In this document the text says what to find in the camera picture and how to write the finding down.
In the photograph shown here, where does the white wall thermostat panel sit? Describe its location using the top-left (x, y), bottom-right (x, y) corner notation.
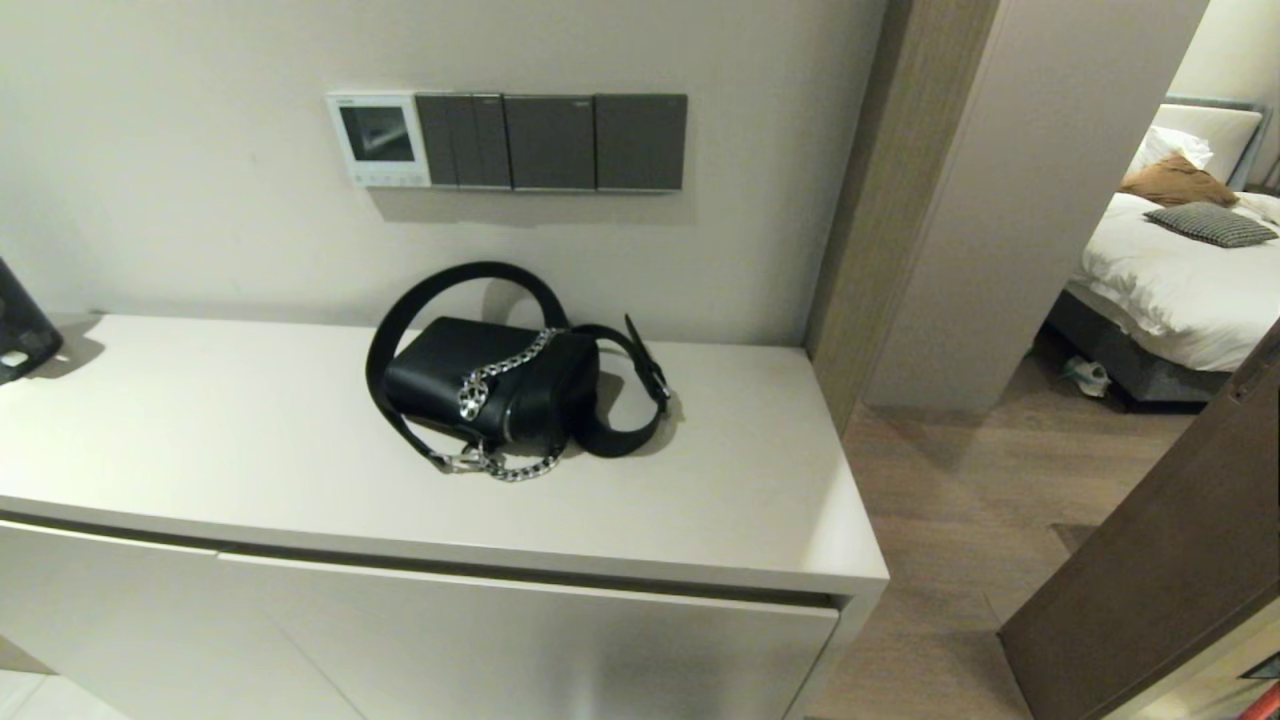
top-left (325, 92), bottom-right (433, 189)

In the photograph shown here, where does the wood veneer door jamb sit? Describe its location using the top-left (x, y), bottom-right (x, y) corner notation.
top-left (803, 0), bottom-right (1004, 438)

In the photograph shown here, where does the white cabinet door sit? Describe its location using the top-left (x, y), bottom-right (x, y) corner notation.
top-left (0, 520), bottom-right (366, 720)
top-left (218, 553), bottom-right (841, 720)

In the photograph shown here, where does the white cabinet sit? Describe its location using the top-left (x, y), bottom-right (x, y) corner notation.
top-left (0, 313), bottom-right (891, 720)

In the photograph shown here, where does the white slipper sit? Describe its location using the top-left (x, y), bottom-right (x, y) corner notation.
top-left (1063, 357), bottom-right (1111, 398)

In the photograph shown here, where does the bed with grey headboard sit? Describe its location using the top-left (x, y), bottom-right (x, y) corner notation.
top-left (1045, 95), bottom-right (1280, 406)

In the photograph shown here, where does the white duvet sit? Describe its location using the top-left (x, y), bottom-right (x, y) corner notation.
top-left (1065, 190), bottom-right (1280, 373)

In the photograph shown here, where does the dark brown door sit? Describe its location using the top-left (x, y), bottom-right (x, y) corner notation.
top-left (1000, 320), bottom-right (1280, 720)

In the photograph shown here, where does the brown cushion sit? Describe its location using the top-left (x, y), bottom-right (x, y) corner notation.
top-left (1120, 150), bottom-right (1239, 208)

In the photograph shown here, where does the small white pillow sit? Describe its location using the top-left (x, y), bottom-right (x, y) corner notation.
top-left (1130, 125), bottom-right (1214, 176)

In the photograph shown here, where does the houndstooth patterned cushion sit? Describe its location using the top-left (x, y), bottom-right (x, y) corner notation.
top-left (1145, 202), bottom-right (1279, 248)

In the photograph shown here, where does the black curved object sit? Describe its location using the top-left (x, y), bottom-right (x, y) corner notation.
top-left (0, 257), bottom-right (64, 387)

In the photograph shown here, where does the large white pillow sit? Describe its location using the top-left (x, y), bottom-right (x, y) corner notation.
top-left (1155, 103), bottom-right (1263, 186)

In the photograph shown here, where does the black handbag with silver chain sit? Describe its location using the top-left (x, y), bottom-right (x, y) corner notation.
top-left (365, 261), bottom-right (673, 484)

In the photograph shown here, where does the grey single wall switch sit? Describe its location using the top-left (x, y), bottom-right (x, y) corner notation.
top-left (594, 94), bottom-right (689, 193)
top-left (503, 94), bottom-right (598, 192)

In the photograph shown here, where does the grey triple rocker wall switch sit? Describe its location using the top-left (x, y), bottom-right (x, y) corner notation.
top-left (415, 93), bottom-right (513, 191)

